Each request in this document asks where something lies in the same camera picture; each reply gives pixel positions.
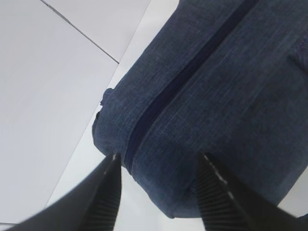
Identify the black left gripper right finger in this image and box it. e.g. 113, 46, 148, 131
196, 154, 308, 231

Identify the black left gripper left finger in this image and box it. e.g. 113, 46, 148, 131
10, 154, 122, 231

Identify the navy blue lunch bag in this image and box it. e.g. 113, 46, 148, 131
92, 0, 308, 218

